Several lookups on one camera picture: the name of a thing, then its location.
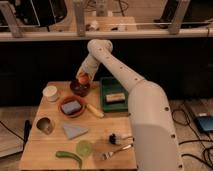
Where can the white railing frame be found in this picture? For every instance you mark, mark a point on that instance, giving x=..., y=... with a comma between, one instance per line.
x=48, y=20

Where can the green chili pepper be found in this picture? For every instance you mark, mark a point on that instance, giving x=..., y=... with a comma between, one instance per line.
x=66, y=154

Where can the red apple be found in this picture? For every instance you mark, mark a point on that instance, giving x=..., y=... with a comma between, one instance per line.
x=83, y=79

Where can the grey blue triangular cloth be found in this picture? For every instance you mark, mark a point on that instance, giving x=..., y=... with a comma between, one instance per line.
x=74, y=131

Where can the yellow banana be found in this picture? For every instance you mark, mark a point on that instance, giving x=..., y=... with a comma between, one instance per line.
x=96, y=112

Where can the green round lid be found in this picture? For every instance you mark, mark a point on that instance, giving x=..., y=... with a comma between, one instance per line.
x=84, y=148

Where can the blue box on floor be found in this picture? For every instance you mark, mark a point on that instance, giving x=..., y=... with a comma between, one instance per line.
x=204, y=124

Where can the white cup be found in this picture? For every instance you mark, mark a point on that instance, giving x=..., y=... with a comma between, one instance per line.
x=50, y=93

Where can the black dish brush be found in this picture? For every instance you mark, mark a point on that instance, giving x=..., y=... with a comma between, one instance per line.
x=117, y=139

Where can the green tray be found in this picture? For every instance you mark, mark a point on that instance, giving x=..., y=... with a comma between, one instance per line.
x=110, y=86

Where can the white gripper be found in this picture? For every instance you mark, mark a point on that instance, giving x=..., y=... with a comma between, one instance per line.
x=88, y=68

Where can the orange bowl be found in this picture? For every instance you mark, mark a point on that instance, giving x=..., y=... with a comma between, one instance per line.
x=73, y=98

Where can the blue sponge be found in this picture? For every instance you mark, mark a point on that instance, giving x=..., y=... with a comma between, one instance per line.
x=71, y=107

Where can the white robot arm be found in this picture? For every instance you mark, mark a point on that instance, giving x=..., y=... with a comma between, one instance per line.
x=156, y=145

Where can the silver fork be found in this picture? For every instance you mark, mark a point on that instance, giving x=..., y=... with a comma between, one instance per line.
x=109, y=154

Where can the dark purple bowl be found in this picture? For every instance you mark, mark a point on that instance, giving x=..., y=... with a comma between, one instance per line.
x=79, y=89

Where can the tan block in tray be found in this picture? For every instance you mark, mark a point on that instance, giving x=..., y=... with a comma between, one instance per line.
x=116, y=97

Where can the metal cup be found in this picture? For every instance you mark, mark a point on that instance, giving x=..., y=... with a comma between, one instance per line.
x=45, y=125

